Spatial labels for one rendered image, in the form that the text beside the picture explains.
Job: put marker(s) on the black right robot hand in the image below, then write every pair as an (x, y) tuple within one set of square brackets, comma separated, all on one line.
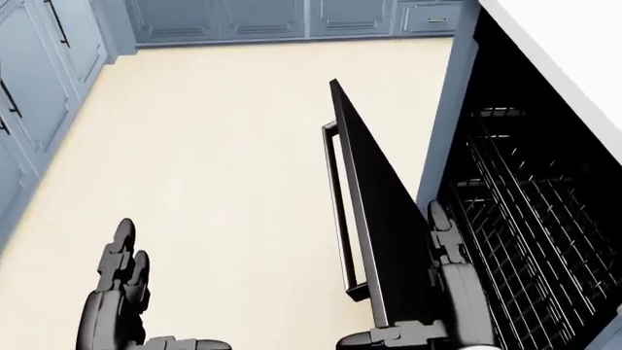
[(459, 291)]

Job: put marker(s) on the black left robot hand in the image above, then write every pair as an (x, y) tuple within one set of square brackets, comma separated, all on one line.
[(104, 310)]

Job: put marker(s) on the black dishwasher door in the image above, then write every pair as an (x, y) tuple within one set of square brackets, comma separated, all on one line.
[(384, 218)]

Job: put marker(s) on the black dishwasher tub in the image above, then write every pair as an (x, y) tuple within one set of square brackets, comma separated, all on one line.
[(559, 182)]

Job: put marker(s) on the tall blue-grey cabinet door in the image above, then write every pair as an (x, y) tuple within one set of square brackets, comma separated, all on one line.
[(82, 43), (12, 175), (36, 73)]

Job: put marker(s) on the blue-grey cabinet side panel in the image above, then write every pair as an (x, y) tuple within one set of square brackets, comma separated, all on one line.
[(449, 109)]

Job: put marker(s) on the white countertop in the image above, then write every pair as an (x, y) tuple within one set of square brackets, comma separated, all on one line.
[(568, 43)]

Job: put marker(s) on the blue-grey cabinet drawer front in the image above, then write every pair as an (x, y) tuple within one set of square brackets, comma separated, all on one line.
[(430, 16)]

